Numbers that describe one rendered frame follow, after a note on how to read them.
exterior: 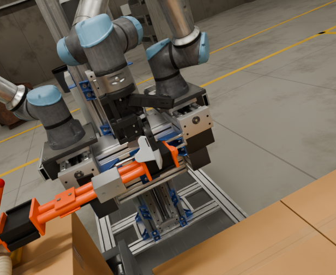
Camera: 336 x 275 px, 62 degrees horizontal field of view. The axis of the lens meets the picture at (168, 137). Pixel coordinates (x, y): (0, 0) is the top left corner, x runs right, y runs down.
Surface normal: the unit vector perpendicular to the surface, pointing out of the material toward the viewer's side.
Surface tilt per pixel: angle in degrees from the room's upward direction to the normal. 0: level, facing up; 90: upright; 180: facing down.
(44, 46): 90
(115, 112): 90
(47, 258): 0
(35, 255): 0
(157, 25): 90
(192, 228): 0
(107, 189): 90
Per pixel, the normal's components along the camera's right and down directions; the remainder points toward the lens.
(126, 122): 0.34, 0.33
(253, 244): -0.31, -0.84
